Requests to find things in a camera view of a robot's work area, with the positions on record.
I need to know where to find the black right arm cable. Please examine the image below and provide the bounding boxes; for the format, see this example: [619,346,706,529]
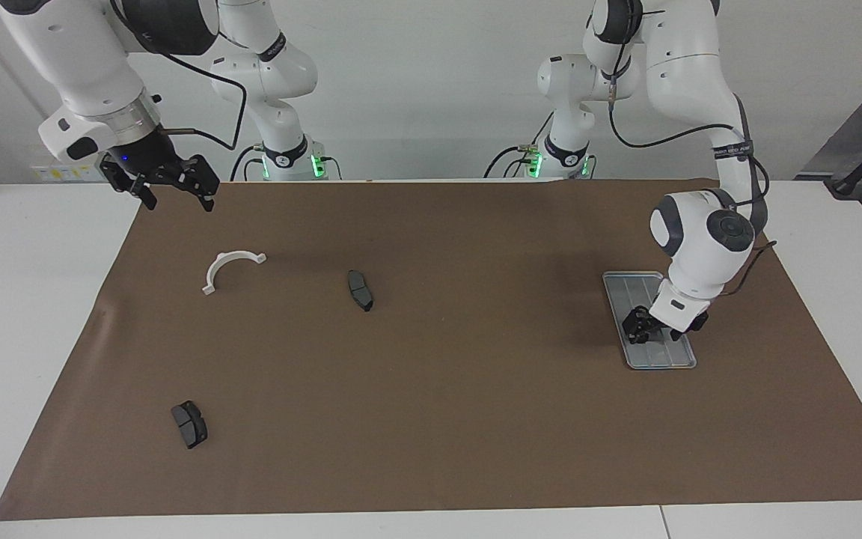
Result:
[109,0,248,150]

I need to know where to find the brown paper table mat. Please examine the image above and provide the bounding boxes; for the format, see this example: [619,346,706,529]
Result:
[0,178,862,521]

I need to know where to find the white curved plastic bracket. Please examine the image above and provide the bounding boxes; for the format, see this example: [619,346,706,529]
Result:
[202,251,268,296]

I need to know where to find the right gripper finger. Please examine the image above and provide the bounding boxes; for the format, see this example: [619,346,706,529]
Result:
[173,155,220,212]
[100,161,159,210]

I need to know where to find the silver metal tray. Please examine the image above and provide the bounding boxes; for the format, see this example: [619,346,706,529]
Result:
[602,270,698,371]

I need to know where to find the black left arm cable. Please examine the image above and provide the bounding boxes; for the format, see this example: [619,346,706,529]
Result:
[607,37,776,296]

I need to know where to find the short grey brake pad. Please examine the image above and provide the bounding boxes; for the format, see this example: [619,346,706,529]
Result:
[171,401,209,450]

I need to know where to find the white wall socket box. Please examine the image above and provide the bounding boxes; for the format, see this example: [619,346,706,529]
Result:
[31,159,103,183]

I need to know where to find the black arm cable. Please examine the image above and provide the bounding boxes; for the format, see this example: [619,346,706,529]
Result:
[607,37,776,296]
[109,0,248,150]

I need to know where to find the black base cable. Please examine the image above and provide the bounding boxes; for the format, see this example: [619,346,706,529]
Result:
[230,144,263,182]
[483,112,555,179]

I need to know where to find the long grey brake pad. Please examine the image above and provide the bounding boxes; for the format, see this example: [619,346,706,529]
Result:
[346,269,375,313]

